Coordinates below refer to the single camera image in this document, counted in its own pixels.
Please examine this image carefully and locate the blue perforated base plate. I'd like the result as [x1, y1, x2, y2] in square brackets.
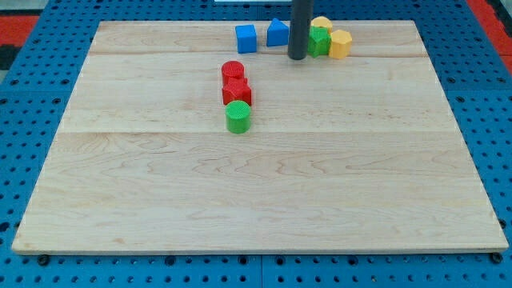
[1, 0, 511, 287]

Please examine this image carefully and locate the green cylinder block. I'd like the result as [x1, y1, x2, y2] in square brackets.
[225, 100, 251, 134]

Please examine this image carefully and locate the light wooden board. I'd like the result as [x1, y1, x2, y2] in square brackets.
[12, 21, 508, 255]

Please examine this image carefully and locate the blue cube block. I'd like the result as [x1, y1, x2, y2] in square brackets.
[235, 24, 257, 54]

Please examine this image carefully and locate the yellow hexagon block front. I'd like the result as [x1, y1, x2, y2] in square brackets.
[328, 30, 352, 59]

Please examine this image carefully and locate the blue triangular prism block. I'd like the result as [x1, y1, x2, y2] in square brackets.
[266, 18, 290, 46]

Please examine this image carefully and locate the red cylinder block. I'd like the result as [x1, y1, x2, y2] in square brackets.
[221, 61, 245, 85]

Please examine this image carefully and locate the red star block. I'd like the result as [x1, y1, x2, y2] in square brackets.
[222, 78, 252, 106]

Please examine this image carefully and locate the green star block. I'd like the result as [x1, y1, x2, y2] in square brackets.
[307, 26, 331, 58]

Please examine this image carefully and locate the yellow block behind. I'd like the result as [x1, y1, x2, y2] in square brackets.
[310, 16, 333, 34]

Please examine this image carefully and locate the dark grey cylindrical pointer rod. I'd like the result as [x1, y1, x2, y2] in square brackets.
[287, 0, 314, 60]

